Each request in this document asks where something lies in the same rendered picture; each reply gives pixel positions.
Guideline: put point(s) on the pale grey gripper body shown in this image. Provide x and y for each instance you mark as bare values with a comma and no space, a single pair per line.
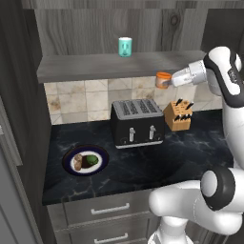
181,77

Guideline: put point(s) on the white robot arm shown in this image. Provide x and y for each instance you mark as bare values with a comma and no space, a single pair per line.
232,133

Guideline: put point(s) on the dark cabinet door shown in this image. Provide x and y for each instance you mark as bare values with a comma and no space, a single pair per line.
222,28

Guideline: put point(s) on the green avocado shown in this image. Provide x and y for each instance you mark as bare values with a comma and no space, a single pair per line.
91,160

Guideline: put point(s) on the brown bread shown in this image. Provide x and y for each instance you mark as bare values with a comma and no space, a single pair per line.
78,162

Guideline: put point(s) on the blue-rimmed white plate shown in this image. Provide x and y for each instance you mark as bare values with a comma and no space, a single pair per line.
71,168

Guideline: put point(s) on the wooden knife block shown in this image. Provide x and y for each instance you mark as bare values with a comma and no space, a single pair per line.
178,119

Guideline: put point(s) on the teal can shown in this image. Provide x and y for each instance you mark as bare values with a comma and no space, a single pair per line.
125,47

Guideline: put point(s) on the black four-slot toaster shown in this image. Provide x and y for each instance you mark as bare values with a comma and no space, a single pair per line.
136,127

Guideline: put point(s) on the grey drawer front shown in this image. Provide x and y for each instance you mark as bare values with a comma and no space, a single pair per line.
79,206
89,233

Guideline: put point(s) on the grey fridge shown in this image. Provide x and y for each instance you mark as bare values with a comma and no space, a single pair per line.
9,190

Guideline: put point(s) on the grey wooden wall cabinet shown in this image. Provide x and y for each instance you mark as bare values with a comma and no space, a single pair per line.
95,66

